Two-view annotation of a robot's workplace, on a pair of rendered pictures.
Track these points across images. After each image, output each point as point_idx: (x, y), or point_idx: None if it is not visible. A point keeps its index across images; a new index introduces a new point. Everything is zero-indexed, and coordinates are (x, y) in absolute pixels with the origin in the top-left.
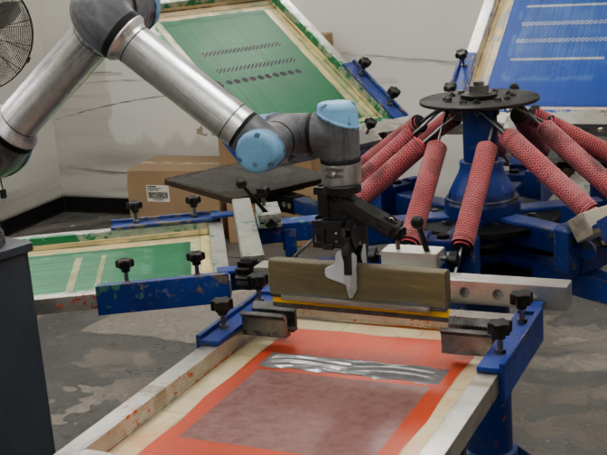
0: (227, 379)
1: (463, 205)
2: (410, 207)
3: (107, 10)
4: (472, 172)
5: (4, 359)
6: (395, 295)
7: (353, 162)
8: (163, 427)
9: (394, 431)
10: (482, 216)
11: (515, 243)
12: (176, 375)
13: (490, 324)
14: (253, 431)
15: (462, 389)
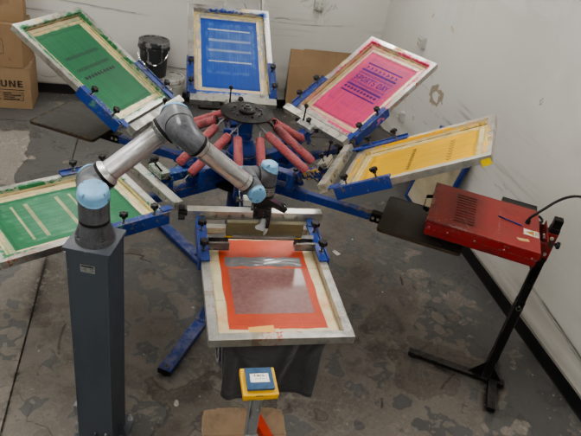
0: (221, 277)
1: None
2: None
3: (198, 137)
4: (259, 153)
5: (116, 285)
6: (282, 233)
7: (275, 186)
8: (224, 310)
9: (309, 295)
10: (248, 163)
11: None
12: (210, 282)
13: (321, 242)
14: (260, 304)
15: (312, 267)
